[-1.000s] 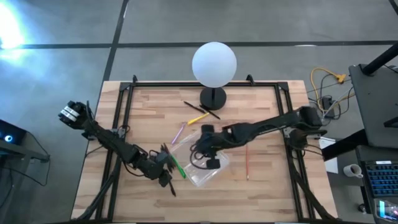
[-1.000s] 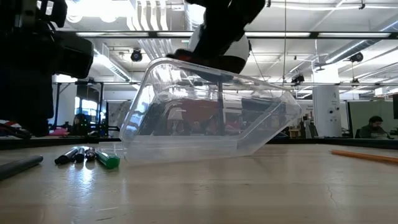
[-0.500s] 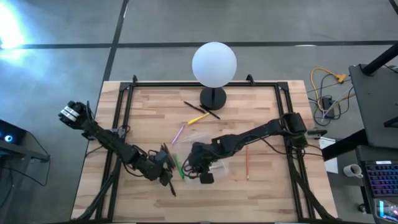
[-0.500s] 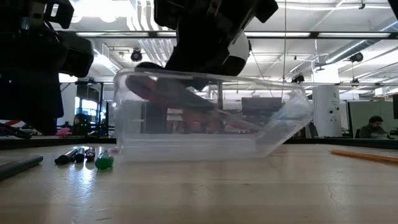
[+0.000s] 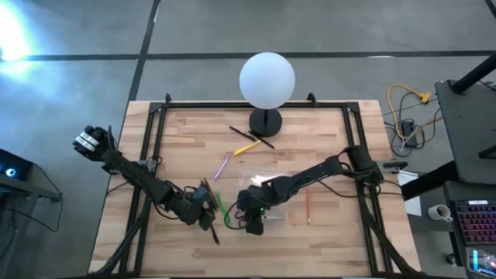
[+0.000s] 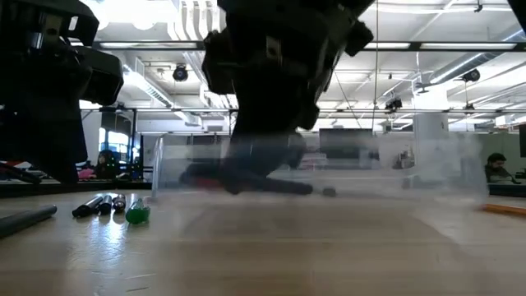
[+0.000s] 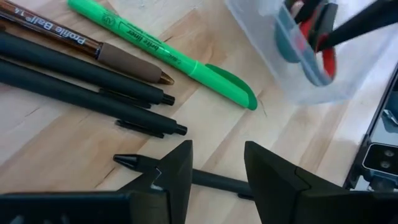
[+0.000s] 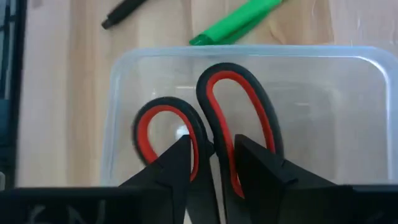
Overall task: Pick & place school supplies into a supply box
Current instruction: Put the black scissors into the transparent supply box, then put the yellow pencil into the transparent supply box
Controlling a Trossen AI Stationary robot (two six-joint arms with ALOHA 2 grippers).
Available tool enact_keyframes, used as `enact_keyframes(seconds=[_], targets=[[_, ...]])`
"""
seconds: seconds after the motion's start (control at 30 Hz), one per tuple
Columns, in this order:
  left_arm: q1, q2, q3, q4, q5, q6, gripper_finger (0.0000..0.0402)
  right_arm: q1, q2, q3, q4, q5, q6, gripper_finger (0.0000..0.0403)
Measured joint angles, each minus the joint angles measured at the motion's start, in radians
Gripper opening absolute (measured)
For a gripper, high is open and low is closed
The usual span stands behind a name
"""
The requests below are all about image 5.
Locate black desk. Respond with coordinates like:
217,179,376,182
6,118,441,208
443,180,496,268
434,79,496,187

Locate black metal table frame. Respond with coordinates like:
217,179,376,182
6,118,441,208
89,91,424,277

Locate white globe lamp black stand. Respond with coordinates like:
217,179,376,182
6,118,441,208
239,51,296,138

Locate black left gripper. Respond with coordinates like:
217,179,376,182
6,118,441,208
181,177,221,246

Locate yellow highlighter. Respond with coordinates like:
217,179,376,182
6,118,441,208
232,139,262,157

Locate white paper sheet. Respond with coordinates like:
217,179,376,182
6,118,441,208
397,170,422,217

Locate black pole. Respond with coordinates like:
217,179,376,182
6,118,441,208
451,52,496,94

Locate black pen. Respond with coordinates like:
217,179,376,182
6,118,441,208
249,130,276,150
228,125,257,143

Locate glowing computer case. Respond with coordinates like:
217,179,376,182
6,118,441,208
467,247,496,279

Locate purple pen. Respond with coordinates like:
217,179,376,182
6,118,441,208
213,153,233,181

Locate black desk leg bar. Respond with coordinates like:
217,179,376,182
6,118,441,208
401,160,458,202

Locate black power adapter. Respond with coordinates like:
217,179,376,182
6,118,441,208
401,119,418,147

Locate black scissors with red handles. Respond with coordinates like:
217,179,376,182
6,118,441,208
223,200,249,232

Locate white mug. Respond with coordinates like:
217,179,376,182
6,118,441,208
427,203,453,223

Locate backlit keyboard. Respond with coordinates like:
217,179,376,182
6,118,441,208
455,200,496,245

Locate black box with blue light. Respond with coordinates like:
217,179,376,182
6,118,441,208
0,149,34,181

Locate yellow extension cable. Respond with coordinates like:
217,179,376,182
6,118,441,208
387,84,432,140

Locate white cable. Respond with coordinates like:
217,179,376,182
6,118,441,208
401,110,441,152

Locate green marker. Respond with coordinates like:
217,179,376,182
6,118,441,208
215,191,230,226

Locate clear plastic supply box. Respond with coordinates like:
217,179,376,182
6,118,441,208
236,166,290,222

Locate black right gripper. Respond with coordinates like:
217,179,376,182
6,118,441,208
236,184,273,236

